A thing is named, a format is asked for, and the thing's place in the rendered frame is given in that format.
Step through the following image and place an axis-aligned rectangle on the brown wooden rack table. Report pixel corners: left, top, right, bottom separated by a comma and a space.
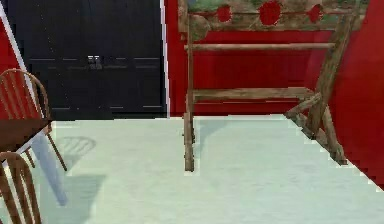
177, 0, 370, 173

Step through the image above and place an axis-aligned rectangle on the dark brown table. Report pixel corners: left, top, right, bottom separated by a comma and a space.
0, 118, 69, 207

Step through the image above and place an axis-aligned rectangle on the black double door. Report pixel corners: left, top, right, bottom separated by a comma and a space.
5, 0, 168, 120

